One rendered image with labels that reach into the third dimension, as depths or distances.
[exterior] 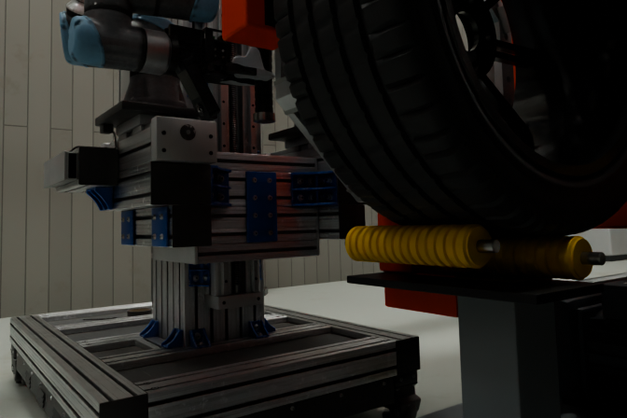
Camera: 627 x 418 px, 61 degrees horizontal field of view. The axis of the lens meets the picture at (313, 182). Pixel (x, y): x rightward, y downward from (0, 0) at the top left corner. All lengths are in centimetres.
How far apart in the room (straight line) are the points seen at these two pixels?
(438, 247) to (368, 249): 14
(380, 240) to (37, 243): 339
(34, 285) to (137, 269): 68
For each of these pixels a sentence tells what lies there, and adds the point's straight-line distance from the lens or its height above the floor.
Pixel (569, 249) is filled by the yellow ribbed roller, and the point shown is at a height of 50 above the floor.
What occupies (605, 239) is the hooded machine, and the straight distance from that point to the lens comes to 734.
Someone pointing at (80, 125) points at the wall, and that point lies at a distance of 414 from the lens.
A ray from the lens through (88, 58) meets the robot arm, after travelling 94.
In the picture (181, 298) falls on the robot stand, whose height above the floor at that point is 36.
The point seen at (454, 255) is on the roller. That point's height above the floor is 50.
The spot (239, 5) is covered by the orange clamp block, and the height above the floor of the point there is 85.
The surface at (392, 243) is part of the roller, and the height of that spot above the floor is 51.
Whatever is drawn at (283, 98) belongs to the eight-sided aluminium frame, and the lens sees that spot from 82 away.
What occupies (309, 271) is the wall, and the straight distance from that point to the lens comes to 491.
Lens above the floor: 55
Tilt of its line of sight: 4 degrees up
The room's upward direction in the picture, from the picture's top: 2 degrees counter-clockwise
